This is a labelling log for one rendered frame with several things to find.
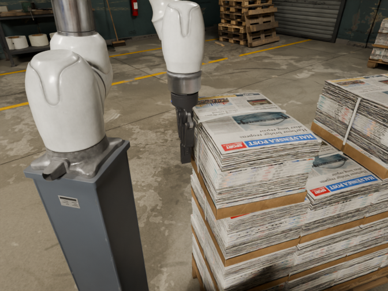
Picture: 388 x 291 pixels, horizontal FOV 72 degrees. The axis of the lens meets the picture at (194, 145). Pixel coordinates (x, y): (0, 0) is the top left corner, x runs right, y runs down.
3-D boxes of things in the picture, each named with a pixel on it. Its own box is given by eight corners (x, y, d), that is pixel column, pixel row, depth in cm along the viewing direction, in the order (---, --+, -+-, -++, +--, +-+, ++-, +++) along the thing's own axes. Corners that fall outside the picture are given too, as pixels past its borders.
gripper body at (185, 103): (202, 94, 70) (202, 125, 75) (193, 84, 77) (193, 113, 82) (175, 97, 68) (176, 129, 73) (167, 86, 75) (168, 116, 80)
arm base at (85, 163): (17, 178, 66) (8, 160, 63) (71, 135, 84) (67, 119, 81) (83, 189, 62) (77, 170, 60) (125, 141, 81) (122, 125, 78)
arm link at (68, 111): (32, 155, 64) (-3, 63, 53) (56, 121, 80) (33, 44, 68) (101, 151, 66) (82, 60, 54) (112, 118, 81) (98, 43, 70)
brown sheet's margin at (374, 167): (309, 129, 122) (312, 120, 119) (359, 120, 129) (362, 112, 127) (383, 179, 91) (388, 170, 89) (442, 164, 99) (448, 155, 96)
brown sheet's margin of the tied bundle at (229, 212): (200, 185, 89) (200, 175, 86) (278, 171, 95) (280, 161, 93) (215, 220, 75) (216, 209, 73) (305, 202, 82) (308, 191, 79)
